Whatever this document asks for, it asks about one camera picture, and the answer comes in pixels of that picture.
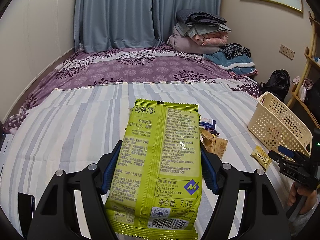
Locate yellow snack packet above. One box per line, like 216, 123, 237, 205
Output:
251, 146, 272, 172

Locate brown cracker snack packet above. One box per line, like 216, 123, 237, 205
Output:
200, 128, 228, 159

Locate blue white snack packet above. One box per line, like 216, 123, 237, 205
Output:
199, 118, 219, 136

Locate green seaweed snack packet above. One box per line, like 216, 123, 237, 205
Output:
105, 99, 202, 239

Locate person right hand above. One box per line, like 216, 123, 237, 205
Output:
287, 181, 320, 215

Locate cream perforated plastic basket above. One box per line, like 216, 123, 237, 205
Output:
248, 92, 312, 156

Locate wooden bamboo shelf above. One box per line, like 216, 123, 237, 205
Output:
287, 12, 319, 129

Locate black backpack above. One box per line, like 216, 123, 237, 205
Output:
259, 69, 291, 102

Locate pink folded clothes on shelf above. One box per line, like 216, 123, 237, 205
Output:
292, 76, 314, 102

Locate striped white blue sheet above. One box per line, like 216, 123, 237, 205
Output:
0, 81, 293, 240

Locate blue folded blanket pile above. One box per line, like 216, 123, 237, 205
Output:
203, 43, 258, 76

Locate purple floral bedspread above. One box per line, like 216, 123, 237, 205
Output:
2, 45, 260, 133

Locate stack of folded quilts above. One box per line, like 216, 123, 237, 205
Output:
167, 9, 231, 54

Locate white wardrobe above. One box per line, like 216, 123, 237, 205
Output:
1, 0, 75, 122

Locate blue grey curtain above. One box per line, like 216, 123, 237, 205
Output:
74, 0, 221, 53

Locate wall power sockets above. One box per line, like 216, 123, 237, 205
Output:
279, 44, 295, 60

